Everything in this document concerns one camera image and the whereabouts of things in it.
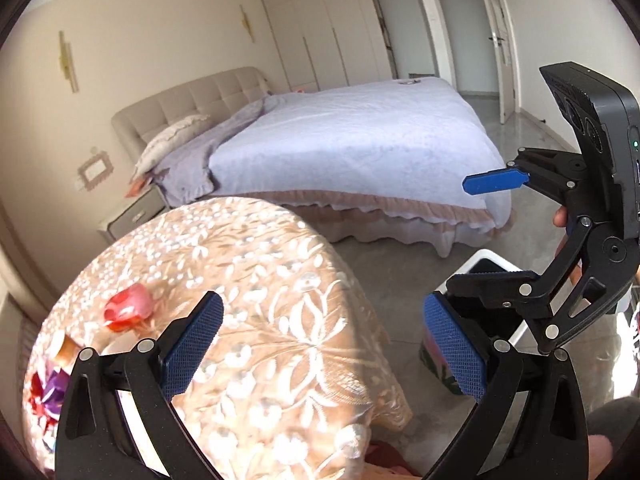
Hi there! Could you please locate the white bin with tulip print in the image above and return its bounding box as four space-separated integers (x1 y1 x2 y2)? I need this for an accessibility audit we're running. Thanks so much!
419 249 533 397

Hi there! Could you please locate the gold wall lamp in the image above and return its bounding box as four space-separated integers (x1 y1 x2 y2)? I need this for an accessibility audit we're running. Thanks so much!
239 5 256 43
59 30 81 93

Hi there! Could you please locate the white door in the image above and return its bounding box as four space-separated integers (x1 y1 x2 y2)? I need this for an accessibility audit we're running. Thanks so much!
472 0 516 126

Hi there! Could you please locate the brown paper cup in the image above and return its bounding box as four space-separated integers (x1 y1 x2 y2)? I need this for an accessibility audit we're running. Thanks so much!
52 335 81 368

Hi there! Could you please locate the wall switch panel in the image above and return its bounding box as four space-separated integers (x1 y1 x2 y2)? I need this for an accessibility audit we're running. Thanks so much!
77 147 113 191

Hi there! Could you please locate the person's right hand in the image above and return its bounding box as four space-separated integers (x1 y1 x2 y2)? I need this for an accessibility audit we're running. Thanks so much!
552 207 584 303

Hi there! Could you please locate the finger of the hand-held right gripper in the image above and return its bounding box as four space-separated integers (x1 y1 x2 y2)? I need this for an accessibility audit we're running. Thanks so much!
445 220 622 356
462 146 591 226

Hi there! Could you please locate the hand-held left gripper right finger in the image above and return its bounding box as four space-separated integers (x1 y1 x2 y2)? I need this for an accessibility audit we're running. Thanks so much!
422 292 591 480

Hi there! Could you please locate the ruffled beige pillow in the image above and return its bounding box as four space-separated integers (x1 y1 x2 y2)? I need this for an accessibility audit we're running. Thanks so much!
131 114 211 181

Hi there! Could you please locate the pale quilted bedspread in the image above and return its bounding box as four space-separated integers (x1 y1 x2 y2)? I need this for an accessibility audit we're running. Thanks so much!
207 76 513 231

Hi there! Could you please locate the purple wrapper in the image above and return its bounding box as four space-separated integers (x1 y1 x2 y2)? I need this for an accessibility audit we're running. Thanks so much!
40 372 68 408

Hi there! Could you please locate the grey garment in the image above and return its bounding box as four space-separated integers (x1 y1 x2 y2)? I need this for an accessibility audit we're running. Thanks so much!
586 396 640 443

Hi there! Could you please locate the embroidered beige tablecloth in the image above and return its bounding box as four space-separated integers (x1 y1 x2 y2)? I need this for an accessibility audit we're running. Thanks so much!
22 197 413 480

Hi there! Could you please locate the purple blanket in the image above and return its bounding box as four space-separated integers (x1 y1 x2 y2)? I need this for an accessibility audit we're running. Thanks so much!
145 94 296 208

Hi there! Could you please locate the beige wardrobe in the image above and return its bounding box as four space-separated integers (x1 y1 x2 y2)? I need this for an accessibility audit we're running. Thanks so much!
257 0 396 93

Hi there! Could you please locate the red pink plastic wrapper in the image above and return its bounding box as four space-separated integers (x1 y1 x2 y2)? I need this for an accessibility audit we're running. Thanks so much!
104 282 155 333

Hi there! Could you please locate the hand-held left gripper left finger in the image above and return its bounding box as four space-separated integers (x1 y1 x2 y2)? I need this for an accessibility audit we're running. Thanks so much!
54 291 226 480

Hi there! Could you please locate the grey nightstand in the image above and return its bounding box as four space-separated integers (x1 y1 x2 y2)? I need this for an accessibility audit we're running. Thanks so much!
97 185 168 243

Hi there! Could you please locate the beige tufted headboard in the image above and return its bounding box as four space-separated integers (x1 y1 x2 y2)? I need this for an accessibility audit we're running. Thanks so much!
111 66 275 147

